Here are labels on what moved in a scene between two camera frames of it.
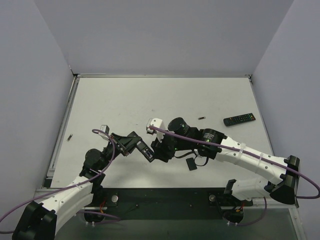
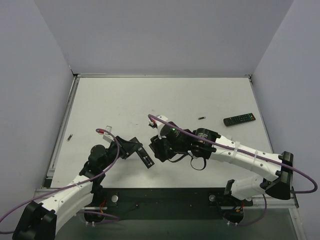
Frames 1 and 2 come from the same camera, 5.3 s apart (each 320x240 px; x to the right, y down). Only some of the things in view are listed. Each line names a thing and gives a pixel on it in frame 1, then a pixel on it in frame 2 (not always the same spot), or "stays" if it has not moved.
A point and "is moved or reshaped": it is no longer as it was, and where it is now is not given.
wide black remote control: (238, 119) stays
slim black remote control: (148, 153) is moved or reshaped
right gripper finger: (163, 156) stays
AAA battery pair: (70, 137) stays
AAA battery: (148, 153) to (147, 160)
